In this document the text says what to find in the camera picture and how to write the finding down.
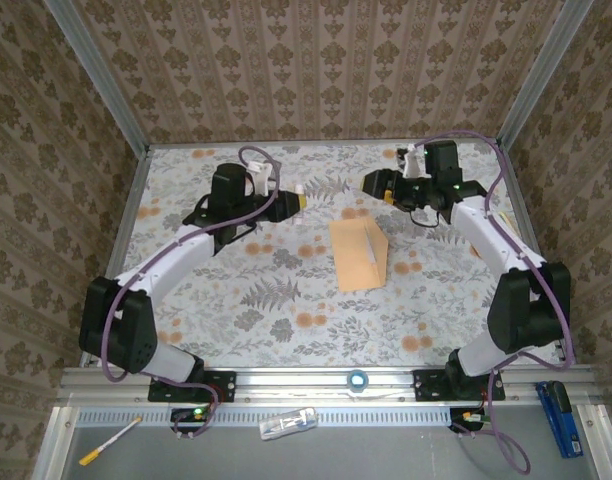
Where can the grey metal shelf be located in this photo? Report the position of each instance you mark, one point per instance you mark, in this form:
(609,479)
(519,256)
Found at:
(336,457)

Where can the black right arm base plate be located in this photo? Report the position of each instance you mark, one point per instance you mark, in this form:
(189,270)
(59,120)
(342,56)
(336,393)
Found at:
(423,387)

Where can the blue stapler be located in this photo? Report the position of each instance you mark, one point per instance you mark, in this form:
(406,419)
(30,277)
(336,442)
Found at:
(558,420)

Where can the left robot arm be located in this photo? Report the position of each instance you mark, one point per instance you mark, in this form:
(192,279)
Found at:
(161,265)

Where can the floral print tablecloth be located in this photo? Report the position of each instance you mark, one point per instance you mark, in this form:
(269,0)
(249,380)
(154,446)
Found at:
(286,325)

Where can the aluminium mounting rail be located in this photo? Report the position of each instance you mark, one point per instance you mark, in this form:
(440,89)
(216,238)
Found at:
(296,382)

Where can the small tape roll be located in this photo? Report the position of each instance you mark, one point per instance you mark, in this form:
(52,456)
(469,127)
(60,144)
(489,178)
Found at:
(357,380)

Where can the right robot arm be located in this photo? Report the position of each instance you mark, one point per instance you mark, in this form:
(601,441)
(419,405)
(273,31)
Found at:
(491,240)

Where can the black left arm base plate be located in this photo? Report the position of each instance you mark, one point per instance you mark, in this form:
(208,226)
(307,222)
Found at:
(226,387)

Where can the white pen yellow cap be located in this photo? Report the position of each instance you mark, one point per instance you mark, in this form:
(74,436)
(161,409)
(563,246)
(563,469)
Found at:
(111,440)

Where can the tan paper envelope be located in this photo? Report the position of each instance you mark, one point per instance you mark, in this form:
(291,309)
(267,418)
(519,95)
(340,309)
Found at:
(353,255)

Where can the aluminium frame post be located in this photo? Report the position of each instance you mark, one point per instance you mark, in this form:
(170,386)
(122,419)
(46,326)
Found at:
(96,75)
(546,70)

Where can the small black controller board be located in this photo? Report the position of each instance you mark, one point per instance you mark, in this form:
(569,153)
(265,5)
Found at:
(188,419)
(468,417)

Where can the clear plastic packet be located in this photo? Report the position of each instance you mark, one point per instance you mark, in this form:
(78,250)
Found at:
(288,422)

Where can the white glue stick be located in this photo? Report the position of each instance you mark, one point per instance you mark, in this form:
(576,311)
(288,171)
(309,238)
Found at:
(298,188)

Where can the beige calculator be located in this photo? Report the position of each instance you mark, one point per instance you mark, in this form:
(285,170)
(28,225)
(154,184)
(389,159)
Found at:
(504,220)

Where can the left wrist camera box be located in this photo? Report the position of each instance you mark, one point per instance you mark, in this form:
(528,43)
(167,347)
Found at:
(258,170)

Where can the aluminium table side rail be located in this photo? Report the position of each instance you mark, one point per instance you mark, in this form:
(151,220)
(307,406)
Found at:
(516,187)
(133,200)

